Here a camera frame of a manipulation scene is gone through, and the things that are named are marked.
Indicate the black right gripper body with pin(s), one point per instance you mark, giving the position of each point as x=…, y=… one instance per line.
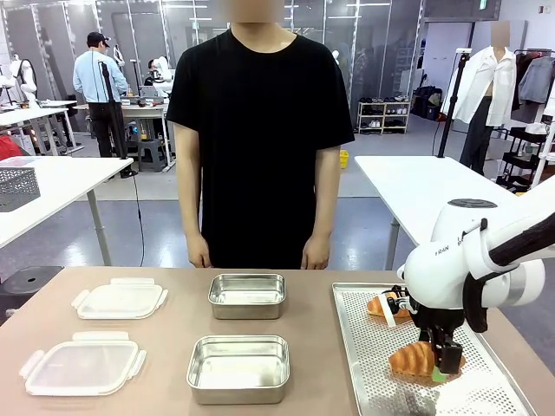
x=438, y=325

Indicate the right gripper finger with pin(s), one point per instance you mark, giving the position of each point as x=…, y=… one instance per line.
x=426, y=337
x=450, y=357

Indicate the large golden croissant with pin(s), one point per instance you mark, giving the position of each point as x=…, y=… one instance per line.
x=412, y=359

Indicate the small golden croissant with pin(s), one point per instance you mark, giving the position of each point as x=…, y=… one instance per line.
x=376, y=307

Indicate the small steel container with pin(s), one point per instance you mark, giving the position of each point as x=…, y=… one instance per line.
x=246, y=299

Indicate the small translucent clip lid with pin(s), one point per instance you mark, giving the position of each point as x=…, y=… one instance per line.
x=119, y=301

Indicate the large translucent clip lid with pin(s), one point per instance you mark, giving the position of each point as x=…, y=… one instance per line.
x=82, y=366

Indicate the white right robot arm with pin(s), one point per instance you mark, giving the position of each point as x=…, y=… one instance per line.
x=438, y=268

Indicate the person's right forearm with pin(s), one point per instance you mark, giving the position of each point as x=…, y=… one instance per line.
x=191, y=190

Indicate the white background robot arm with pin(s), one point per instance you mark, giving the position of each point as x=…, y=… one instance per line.
x=164, y=76

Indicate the person's left forearm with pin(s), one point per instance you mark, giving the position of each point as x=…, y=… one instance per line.
x=325, y=195

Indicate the large steel container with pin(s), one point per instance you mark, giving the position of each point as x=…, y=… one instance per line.
x=237, y=372

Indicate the person's left hand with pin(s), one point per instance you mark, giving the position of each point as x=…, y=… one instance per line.
x=315, y=253

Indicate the person's right hand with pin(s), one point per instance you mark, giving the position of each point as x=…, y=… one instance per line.
x=199, y=251

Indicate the perforated metal baking tray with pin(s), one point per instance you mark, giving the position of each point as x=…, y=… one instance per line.
x=377, y=346

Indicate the black utility cart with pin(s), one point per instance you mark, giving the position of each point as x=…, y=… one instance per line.
x=520, y=160

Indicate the yellow crate on floor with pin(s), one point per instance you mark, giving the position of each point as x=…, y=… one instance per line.
x=344, y=159

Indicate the black tripod on table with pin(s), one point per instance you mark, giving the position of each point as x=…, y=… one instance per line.
x=451, y=108

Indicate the white shoe rack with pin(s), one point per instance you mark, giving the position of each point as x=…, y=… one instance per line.
x=383, y=115

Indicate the black bags on floor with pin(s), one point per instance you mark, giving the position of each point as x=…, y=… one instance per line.
x=427, y=102

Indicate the person in black T-shirt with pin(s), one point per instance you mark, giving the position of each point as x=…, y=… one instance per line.
x=260, y=143

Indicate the grey shirt on rack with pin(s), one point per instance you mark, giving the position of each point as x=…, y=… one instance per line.
x=537, y=80

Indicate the grey step stool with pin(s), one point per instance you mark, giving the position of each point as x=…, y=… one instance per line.
x=152, y=154

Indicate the wooden background workbench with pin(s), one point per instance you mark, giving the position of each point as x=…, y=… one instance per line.
x=143, y=108

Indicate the black tripod on floor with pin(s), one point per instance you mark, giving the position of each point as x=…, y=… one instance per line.
x=113, y=121

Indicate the seated person with black hair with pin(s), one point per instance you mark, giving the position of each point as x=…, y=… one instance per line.
x=152, y=69

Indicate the white table with basket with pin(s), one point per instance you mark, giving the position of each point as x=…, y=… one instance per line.
x=60, y=190

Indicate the black round stool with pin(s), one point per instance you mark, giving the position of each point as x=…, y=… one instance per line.
x=30, y=277

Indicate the man in light blue shirt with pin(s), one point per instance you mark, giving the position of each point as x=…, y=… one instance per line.
x=95, y=78

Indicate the grey mesh basket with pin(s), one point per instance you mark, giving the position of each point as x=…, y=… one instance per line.
x=17, y=188

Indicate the white background desk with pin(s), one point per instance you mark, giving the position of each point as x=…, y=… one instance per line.
x=30, y=115

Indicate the red object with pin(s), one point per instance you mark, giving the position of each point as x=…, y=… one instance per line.
x=8, y=147

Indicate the wrist camera with white bracket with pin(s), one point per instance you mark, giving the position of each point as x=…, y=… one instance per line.
x=396, y=303

